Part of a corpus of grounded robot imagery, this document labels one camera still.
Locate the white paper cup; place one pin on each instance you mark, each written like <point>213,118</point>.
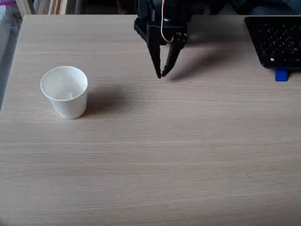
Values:
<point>65,94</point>

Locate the white cube block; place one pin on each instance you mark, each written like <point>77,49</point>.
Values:
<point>70,95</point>

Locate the black laptop keyboard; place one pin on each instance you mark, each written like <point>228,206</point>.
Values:
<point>275,40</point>

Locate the blue plastic part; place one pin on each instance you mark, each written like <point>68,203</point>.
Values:
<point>281,75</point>

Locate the wooden slats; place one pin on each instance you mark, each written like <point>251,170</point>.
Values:
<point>54,6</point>

